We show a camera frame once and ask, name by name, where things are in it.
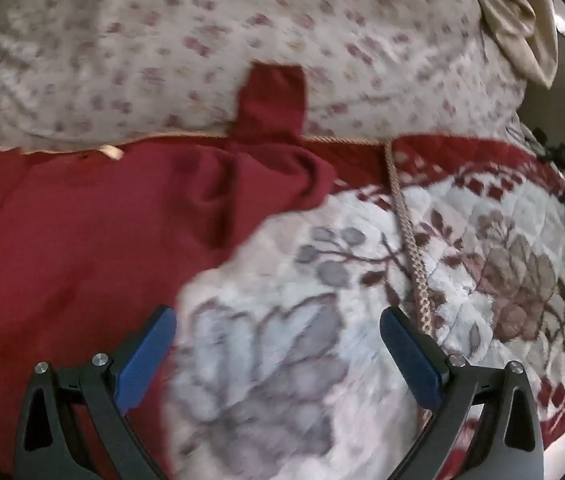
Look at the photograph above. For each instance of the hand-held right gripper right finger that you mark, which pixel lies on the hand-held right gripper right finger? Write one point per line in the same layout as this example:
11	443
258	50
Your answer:
412	360

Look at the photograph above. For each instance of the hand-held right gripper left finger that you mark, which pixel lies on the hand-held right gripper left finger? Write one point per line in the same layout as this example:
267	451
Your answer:
145	355

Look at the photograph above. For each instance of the red knit sweater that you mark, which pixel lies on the red knit sweater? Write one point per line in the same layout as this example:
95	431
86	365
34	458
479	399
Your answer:
87	240

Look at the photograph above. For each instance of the floral blanket with red border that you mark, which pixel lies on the floral blanket with red border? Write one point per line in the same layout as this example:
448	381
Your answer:
312	360

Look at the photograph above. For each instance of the small-flower quilted bedsheet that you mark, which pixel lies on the small-flower quilted bedsheet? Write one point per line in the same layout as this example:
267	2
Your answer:
162	35

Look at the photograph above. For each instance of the beige cloth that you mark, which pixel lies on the beige cloth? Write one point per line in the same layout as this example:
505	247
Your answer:
512	15

